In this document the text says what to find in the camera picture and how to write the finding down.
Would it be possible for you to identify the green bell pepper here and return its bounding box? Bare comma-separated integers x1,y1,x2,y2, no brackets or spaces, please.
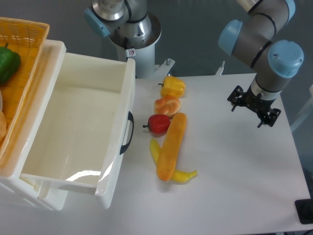
0,43,21,84

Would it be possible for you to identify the long orange baguette bread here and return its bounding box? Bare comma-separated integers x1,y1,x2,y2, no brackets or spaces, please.
156,113,187,181

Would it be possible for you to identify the left grey robot arm base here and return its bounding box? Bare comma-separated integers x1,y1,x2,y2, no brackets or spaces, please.
84,0,161,78

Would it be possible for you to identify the black drawer handle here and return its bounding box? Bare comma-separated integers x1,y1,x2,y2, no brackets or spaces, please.
119,111,134,155

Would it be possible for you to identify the yellow banana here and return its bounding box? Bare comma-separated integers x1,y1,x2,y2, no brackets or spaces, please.
149,139,198,183

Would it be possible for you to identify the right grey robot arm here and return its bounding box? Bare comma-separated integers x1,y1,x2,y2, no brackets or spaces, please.
218,0,304,123

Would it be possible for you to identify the red bell pepper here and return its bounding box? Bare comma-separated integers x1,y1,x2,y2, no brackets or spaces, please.
142,114,171,134

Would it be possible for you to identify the white drawer cabinet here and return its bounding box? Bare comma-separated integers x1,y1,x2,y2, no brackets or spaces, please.
0,40,68,212

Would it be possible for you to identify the orange plastic basket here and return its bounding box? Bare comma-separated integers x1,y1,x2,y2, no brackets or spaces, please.
0,17,49,166

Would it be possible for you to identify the black device at table edge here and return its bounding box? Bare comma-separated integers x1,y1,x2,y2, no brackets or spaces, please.
295,199,313,224

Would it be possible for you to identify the yellow bell pepper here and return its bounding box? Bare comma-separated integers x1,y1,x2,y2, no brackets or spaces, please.
159,75,186,98

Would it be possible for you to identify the white open drawer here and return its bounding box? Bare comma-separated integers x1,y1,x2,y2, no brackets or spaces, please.
21,53,135,209

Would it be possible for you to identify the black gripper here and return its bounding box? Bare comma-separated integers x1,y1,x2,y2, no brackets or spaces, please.
227,85,281,128

